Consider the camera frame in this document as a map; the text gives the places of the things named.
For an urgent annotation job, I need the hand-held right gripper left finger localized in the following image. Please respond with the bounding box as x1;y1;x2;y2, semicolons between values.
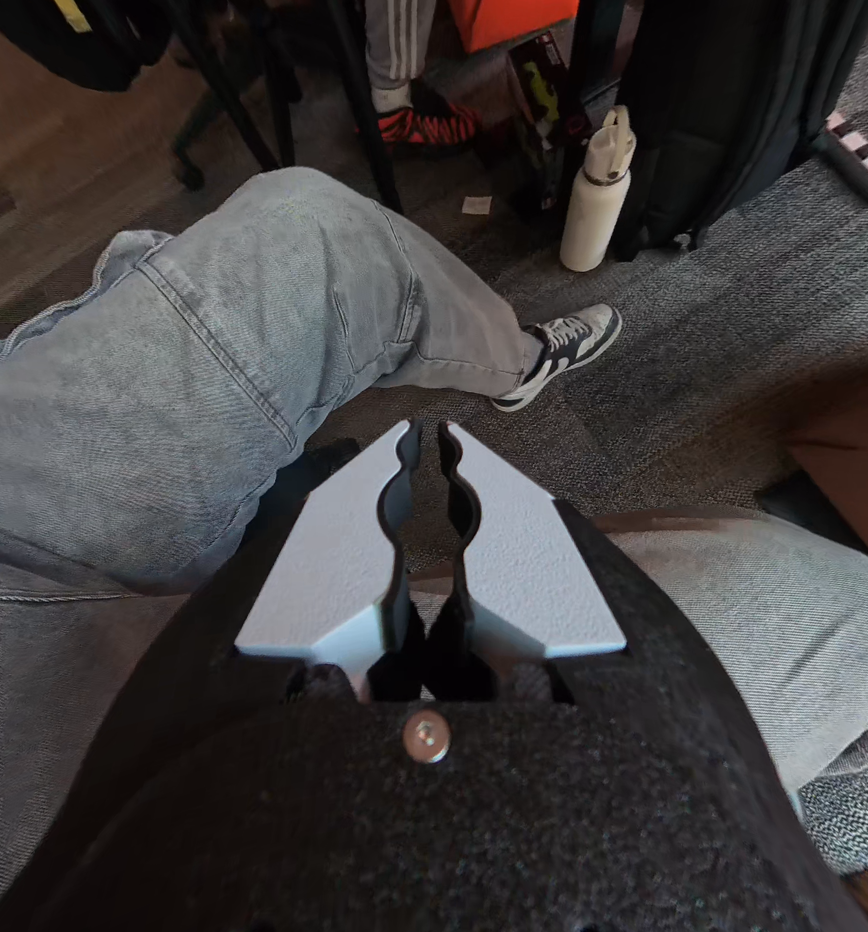
234;418;427;703

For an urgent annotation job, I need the black green printed box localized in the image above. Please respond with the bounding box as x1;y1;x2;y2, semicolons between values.
507;33;595;212

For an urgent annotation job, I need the black metal table leg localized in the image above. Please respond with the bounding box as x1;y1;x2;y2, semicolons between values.
328;0;406;214
568;0;627;139

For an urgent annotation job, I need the black white sneaker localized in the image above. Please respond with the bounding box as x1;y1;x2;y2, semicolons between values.
491;303;622;414

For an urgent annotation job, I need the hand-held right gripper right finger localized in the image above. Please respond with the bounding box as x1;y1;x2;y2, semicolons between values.
425;421;629;701

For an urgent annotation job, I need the dark cloth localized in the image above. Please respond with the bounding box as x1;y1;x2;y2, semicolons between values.
0;0;176;94

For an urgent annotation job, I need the person's left leg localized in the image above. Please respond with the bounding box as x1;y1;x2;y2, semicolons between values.
0;166;545;605

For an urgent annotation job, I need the black backpack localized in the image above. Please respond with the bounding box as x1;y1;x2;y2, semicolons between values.
612;0;868;263

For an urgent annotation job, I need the white water bottle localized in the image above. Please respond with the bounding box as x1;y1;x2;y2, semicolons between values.
559;105;637;272

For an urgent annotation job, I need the orange box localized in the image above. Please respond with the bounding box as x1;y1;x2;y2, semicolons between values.
448;0;580;53

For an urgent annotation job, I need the pink black checkered board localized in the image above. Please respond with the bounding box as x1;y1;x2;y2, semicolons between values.
816;109;868;208

